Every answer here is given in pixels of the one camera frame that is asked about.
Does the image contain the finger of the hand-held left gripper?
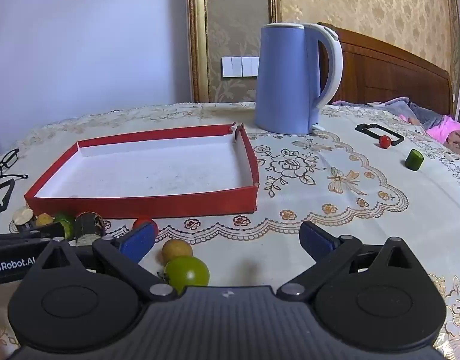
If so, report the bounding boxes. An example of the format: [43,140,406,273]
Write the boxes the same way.
[0,223,67,248]

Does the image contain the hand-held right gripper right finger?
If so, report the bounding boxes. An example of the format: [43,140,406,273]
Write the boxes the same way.
[277,220,433,302]

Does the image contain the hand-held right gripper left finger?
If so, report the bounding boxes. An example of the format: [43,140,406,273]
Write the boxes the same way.
[24,220,178,302]

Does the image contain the dark sugarcane piece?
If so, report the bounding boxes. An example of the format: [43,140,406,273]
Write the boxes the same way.
[12,207,37,233]
[73,211,105,247]

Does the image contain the green tomato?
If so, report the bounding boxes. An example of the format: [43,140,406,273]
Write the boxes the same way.
[164,257,210,295]

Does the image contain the red cardboard box tray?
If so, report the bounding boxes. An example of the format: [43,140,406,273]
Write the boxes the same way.
[24,122,260,220]

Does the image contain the green lime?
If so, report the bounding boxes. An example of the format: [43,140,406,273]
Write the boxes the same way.
[52,212,76,241]

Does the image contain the black eyeglasses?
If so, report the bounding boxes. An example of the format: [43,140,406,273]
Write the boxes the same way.
[0,148,29,188]

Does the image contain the green cucumber piece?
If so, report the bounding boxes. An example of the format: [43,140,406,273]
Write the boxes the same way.
[405,149,424,171]

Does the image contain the blue electric kettle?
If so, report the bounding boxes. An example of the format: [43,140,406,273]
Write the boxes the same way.
[254,22,344,136]

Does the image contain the grey cloth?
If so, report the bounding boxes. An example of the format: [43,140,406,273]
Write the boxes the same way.
[380,97,442,130]

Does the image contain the pink blanket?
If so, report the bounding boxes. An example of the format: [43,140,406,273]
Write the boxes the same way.
[331,99,460,158]

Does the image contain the brown wooden headboard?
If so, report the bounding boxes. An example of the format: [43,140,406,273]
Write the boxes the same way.
[318,22,456,119]

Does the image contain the black rectangular plastic frame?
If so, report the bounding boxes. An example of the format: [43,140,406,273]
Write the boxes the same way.
[355,122,405,146]
[0,179,15,214]

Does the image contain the white wall switch panel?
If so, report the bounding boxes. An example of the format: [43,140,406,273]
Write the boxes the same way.
[221,55,260,79]

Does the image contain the gold wall frame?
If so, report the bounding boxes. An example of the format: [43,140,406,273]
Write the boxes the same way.
[185,0,283,104]

